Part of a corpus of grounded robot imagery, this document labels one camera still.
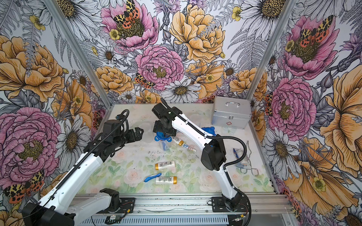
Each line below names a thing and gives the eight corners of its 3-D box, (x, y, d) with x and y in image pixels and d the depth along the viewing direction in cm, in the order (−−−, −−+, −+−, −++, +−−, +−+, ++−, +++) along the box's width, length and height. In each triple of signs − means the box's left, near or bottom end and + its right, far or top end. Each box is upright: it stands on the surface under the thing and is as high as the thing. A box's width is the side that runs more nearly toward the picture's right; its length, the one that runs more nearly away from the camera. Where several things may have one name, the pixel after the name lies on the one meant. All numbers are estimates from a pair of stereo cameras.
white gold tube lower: (156, 170, 88) (155, 168, 86) (155, 165, 90) (155, 163, 88) (175, 166, 90) (175, 165, 88) (174, 161, 92) (174, 159, 90)
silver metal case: (212, 129, 109) (216, 113, 95) (209, 109, 122) (212, 93, 109) (245, 129, 109) (254, 113, 95) (239, 109, 122) (245, 93, 109)
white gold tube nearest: (155, 183, 83) (154, 182, 81) (156, 178, 85) (155, 176, 83) (177, 183, 83) (177, 182, 81) (177, 178, 85) (177, 176, 83)
